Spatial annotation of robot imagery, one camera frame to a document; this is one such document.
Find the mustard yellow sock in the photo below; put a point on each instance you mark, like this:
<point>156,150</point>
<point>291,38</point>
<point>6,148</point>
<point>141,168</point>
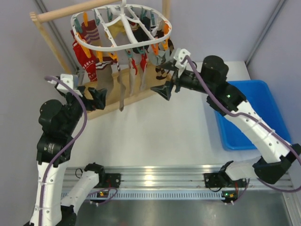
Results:
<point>116,29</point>

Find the brown argyle sock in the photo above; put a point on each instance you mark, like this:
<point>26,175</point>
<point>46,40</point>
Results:
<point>162,73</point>

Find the dark navy santa sock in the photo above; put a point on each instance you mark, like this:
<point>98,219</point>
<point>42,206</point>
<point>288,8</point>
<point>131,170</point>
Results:
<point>138,32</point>

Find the grey blue sock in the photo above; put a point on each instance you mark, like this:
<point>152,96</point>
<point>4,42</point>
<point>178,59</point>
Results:
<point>163,56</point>

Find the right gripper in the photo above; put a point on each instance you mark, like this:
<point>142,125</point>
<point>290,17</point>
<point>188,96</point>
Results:
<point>164,90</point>

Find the red patterned sock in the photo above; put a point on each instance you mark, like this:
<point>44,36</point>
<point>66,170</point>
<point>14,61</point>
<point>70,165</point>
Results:
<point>86,59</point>

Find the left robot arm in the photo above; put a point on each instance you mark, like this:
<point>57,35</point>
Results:
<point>58,122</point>

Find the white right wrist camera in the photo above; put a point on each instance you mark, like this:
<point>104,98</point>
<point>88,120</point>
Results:
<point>180,60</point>

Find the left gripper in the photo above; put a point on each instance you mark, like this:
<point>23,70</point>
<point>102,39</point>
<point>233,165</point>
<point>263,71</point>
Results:
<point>99,97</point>

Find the beige striped sock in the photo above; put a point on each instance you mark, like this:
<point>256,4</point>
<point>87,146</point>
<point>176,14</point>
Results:
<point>104,74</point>
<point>122,87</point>

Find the wooden hanger rack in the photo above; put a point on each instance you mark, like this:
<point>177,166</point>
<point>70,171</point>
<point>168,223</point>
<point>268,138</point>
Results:
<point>112,102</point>

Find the aluminium mounting rail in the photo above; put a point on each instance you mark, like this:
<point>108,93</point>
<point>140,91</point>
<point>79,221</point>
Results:
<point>166,183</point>

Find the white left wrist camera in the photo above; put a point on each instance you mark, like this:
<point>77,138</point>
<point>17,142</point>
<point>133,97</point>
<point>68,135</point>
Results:
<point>69,80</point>

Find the blue plastic bin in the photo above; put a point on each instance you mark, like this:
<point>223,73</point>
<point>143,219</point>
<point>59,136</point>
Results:
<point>262,101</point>

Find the red reindeer sock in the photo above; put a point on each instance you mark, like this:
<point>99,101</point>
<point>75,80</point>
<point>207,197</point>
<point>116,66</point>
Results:
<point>143,72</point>
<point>132,74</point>

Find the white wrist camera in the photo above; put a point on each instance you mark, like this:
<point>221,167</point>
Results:
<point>180,60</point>
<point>69,80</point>

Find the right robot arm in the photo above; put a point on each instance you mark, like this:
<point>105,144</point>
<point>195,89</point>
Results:
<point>277,154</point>

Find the white oval clip hanger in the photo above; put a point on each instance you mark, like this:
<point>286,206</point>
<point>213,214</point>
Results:
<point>126,26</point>

